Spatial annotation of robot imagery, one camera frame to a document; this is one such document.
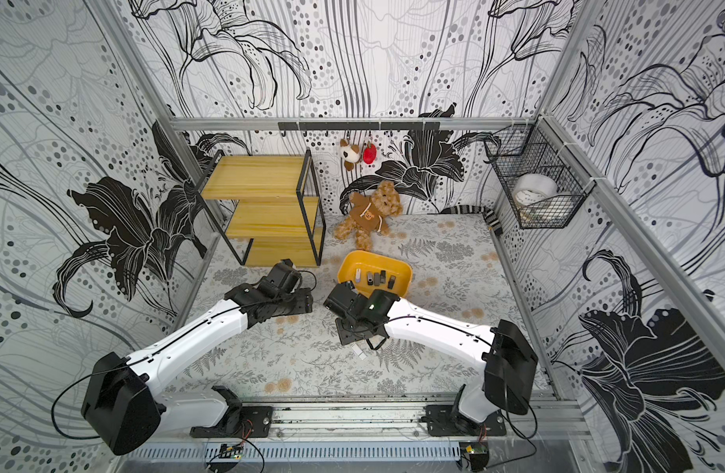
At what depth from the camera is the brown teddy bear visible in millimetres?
1094

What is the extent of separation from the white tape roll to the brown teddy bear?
463 mm

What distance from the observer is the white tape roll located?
718 mm
